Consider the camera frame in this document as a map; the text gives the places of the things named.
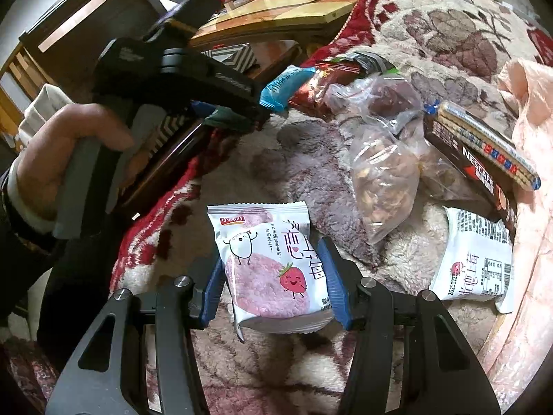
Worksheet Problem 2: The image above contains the white packet back side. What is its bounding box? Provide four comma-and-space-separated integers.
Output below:
429, 207, 513, 302

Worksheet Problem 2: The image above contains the strawberry rice cake packet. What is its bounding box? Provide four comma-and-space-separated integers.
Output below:
207, 201, 334, 341

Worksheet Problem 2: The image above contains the clear bag of red dates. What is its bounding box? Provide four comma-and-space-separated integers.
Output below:
322, 74, 423, 135

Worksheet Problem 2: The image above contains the wooden glass-top coffee table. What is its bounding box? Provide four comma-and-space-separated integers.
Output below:
190, 0, 359, 49

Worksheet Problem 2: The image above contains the cream wafer biscuit pack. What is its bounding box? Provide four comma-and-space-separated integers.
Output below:
424, 100, 541, 191

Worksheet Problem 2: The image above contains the clear bag of mixed nuts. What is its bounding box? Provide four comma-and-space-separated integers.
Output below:
350, 123, 420, 245

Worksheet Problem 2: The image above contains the left hand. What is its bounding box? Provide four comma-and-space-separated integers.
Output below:
16, 104, 134, 220

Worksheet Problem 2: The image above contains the floral red white fleece blanket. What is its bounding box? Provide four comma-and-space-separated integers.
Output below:
111, 0, 552, 414

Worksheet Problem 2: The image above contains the dark wooden chair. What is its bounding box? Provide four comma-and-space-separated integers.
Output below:
1, 0, 166, 136

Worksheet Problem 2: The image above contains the chevron patterned storage box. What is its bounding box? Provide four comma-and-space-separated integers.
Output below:
150, 43, 260, 157

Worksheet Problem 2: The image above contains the green black snack packet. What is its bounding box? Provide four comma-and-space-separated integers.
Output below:
332, 52, 397, 76

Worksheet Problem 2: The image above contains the dark Nescafe box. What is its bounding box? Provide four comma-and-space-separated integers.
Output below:
423, 114, 517, 241

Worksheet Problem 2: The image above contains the red snack bag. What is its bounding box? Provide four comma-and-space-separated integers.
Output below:
289, 61, 361, 120

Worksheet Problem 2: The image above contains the pink quilted blanket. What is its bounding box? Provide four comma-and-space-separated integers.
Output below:
478, 59, 552, 411

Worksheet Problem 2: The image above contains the blue snack packet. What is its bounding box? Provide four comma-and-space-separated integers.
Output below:
260, 65, 316, 112

